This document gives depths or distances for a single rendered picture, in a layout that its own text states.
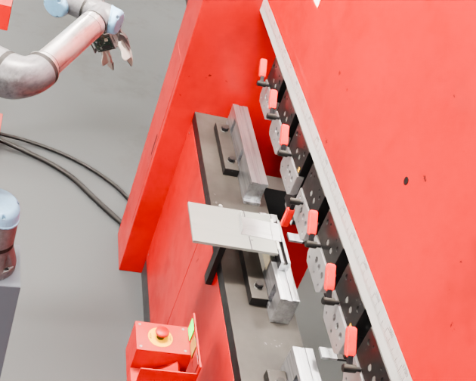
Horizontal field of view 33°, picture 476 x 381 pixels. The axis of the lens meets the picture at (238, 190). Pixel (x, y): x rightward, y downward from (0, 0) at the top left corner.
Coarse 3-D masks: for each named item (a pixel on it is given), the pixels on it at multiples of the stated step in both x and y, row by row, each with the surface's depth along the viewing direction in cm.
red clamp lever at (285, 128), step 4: (284, 124) 238; (284, 128) 237; (288, 128) 237; (280, 132) 237; (284, 132) 236; (288, 132) 237; (280, 136) 237; (284, 136) 236; (288, 136) 237; (280, 140) 236; (284, 140) 236; (288, 140) 236; (280, 144) 236; (284, 144) 236; (284, 148) 236; (280, 152) 234; (284, 152) 235; (288, 152) 235; (284, 156) 236
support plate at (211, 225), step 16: (192, 208) 244; (208, 208) 247; (224, 208) 250; (192, 224) 238; (208, 224) 241; (224, 224) 243; (208, 240) 234; (224, 240) 237; (240, 240) 239; (256, 240) 242; (272, 240) 244
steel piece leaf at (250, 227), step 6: (240, 216) 246; (240, 222) 244; (246, 222) 247; (252, 222) 248; (258, 222) 249; (264, 222) 250; (240, 228) 243; (246, 228) 245; (252, 228) 246; (258, 228) 246; (264, 228) 247; (246, 234) 242; (252, 234) 243; (258, 234) 244; (264, 234) 245; (270, 234) 246
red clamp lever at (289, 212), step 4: (292, 200) 219; (296, 200) 219; (300, 200) 220; (292, 204) 220; (296, 204) 220; (288, 208) 221; (292, 208) 221; (284, 212) 223; (288, 212) 221; (292, 212) 222; (284, 216) 222; (288, 216) 222; (284, 220) 223; (288, 220) 223; (280, 224) 224; (284, 224) 224; (288, 224) 224
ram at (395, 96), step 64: (384, 0) 195; (448, 0) 165; (320, 64) 227; (384, 64) 189; (448, 64) 161; (320, 128) 219; (384, 128) 183; (448, 128) 157; (384, 192) 178; (448, 192) 153; (384, 256) 173; (448, 256) 149; (448, 320) 146
